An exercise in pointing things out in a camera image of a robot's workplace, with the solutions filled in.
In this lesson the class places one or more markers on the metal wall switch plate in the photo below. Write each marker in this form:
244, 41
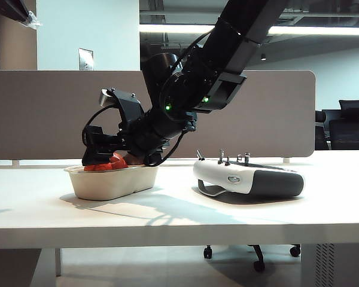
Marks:
85, 59

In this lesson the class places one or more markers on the white ceiling light strip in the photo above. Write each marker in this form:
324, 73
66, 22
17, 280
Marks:
317, 30

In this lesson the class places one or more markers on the white and grey remote controller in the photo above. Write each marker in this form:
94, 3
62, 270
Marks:
248, 179

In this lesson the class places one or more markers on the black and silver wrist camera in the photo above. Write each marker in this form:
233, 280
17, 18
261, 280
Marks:
125, 101

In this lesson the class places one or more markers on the perforated white table leg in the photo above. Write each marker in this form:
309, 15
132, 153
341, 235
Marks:
324, 264

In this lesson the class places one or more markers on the black mesh office chair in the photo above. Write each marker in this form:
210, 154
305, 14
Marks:
347, 128

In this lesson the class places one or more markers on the black office chair with headrest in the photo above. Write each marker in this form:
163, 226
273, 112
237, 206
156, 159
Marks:
320, 131

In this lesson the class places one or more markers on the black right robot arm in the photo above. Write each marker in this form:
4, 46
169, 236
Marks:
209, 68

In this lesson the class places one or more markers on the plain white table leg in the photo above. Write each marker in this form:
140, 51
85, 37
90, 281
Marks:
46, 266

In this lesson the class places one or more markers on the orange fruit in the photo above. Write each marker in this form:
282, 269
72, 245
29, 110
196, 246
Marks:
103, 166

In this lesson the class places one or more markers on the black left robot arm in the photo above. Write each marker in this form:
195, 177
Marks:
6, 10

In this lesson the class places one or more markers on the black office chair caster base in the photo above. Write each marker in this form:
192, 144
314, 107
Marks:
258, 254

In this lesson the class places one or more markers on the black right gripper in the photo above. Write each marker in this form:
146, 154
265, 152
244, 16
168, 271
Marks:
143, 134

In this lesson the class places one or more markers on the brown side panel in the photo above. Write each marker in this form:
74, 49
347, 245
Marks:
10, 266

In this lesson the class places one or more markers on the beige paper lunchbox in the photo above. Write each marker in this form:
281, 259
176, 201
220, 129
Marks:
113, 182

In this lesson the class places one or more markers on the grey-brown desk divider panel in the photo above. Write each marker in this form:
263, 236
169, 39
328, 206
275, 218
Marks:
48, 119

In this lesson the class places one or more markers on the white divider foot bracket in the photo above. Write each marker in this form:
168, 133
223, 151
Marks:
286, 160
15, 163

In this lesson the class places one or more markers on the black ceiling spotlight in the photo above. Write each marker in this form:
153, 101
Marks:
263, 56

